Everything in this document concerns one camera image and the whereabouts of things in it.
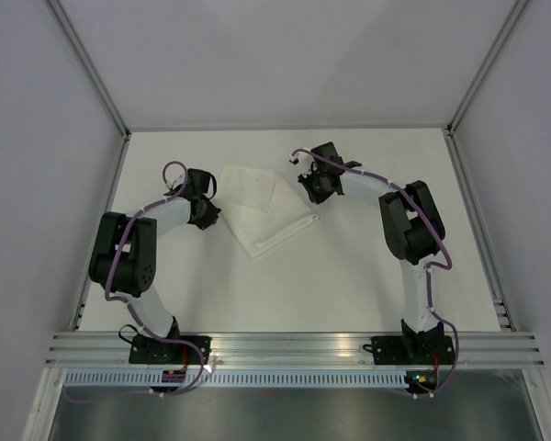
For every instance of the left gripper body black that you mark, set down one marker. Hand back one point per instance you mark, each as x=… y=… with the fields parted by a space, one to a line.
x=209 y=215

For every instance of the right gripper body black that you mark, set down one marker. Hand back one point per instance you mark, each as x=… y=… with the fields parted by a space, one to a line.
x=315 y=186

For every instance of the white cloth napkin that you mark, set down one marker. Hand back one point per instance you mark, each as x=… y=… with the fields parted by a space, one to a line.
x=261 y=208

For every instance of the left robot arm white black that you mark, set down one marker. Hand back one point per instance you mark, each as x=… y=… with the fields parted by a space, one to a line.
x=124 y=257

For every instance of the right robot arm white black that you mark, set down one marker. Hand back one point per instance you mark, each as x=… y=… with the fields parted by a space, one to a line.
x=413 y=230

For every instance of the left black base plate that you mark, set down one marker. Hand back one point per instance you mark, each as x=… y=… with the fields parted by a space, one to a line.
x=147 y=351

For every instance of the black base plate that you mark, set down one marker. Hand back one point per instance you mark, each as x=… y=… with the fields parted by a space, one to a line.
x=147 y=351
x=394 y=351

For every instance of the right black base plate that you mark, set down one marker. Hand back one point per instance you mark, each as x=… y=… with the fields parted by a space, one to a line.
x=394 y=351

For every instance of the aluminium front rail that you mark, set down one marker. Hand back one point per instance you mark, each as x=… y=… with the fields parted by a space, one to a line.
x=477 y=350

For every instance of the left aluminium frame post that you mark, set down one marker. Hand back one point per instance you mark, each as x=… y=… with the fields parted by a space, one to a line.
x=64 y=22

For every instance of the aluminium frame post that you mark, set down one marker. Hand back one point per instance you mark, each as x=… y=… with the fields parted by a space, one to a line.
x=508 y=26
x=64 y=22

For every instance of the white slotted cable duct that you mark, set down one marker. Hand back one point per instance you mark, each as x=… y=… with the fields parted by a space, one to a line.
x=391 y=379

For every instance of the right side aluminium rail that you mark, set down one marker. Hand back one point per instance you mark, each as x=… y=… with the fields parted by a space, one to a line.
x=481 y=237

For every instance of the right aluminium frame post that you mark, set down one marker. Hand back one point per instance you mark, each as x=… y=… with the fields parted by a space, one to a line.
x=508 y=26

